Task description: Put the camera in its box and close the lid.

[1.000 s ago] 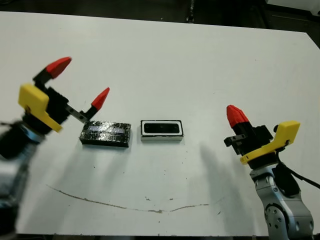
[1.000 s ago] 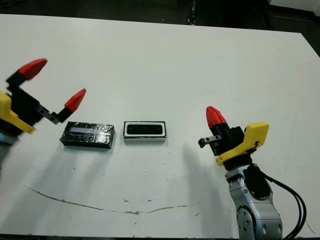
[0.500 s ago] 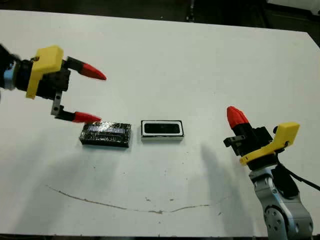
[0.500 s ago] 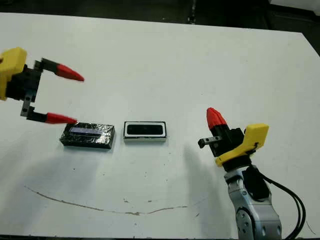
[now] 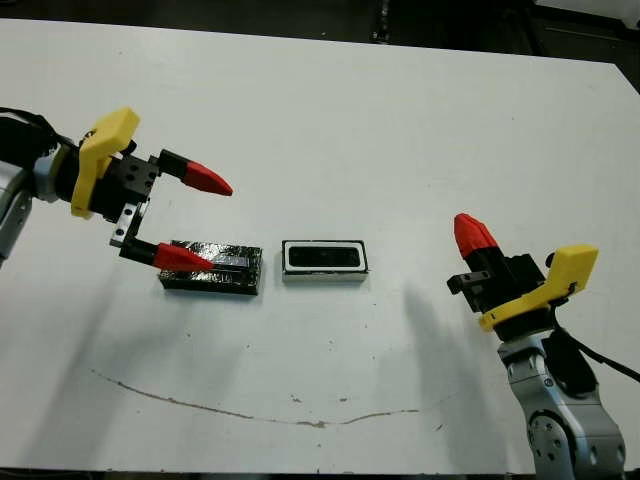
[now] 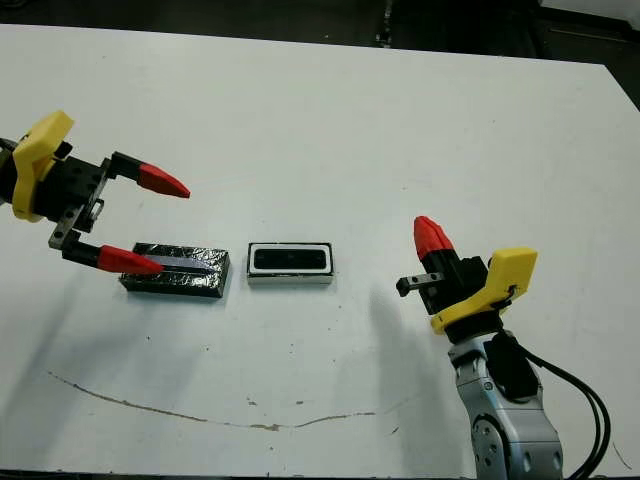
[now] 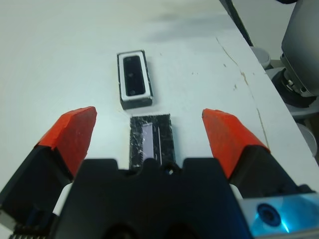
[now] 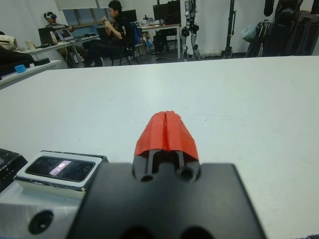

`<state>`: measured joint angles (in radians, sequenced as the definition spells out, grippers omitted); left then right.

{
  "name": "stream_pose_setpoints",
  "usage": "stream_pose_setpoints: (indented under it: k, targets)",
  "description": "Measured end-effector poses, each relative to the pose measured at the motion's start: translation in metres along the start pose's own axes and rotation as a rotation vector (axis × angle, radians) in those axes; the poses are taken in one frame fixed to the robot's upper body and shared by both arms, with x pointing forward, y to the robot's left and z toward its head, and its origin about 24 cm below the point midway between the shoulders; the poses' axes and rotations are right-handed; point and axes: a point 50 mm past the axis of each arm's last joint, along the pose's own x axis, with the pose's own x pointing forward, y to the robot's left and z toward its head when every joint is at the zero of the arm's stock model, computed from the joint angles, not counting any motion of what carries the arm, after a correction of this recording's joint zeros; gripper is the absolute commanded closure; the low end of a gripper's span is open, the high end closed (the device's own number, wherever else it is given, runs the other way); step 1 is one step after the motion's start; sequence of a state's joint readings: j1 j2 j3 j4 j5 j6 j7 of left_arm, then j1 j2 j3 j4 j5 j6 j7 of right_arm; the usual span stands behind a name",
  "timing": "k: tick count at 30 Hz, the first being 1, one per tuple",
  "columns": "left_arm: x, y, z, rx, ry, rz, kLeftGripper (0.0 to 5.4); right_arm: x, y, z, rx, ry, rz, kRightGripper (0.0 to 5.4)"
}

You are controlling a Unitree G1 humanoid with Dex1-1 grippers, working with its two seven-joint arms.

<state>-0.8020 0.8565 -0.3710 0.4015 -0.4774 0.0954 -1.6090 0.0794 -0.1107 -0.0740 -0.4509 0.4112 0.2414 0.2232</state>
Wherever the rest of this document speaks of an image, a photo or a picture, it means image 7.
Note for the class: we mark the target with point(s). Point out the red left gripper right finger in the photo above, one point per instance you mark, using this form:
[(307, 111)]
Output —
[(229, 137)]

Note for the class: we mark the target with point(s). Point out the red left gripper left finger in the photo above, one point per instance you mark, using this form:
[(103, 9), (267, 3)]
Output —
[(69, 134)]

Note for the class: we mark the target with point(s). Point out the black camera box lid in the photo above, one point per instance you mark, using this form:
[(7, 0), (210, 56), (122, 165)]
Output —
[(164, 139)]

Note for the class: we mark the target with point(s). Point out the grey humanoid robot body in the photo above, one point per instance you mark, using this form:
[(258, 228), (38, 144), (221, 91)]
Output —
[(304, 49)]

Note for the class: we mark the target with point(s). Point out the white-lined camera box base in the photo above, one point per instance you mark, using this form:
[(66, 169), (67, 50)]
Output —
[(137, 103)]

